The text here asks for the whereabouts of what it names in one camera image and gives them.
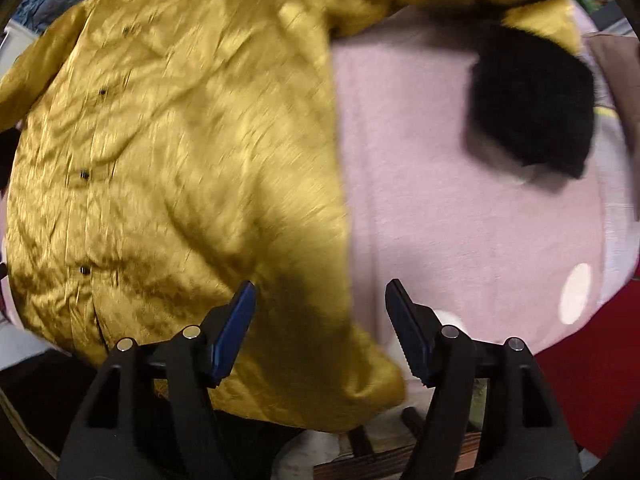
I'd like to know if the dark wooden stool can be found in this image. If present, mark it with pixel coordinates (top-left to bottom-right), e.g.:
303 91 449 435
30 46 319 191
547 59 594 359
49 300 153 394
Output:
312 402 491 480

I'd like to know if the brown box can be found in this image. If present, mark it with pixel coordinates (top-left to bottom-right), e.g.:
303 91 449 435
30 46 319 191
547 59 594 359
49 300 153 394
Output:
585 30 640 126

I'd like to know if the gold satin jacket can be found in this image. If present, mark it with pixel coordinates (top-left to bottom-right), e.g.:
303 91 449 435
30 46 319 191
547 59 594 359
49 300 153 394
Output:
0 0 598 433

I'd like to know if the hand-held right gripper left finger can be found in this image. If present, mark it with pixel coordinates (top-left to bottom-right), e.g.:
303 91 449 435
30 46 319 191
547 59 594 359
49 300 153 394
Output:
57 280 258 480

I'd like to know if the pink polka dot blanket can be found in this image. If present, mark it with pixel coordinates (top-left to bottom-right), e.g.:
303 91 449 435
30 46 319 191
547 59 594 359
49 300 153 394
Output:
0 4 640 411

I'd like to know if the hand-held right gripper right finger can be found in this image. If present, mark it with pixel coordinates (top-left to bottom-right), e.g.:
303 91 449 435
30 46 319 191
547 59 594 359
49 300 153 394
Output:
384 279 583 480

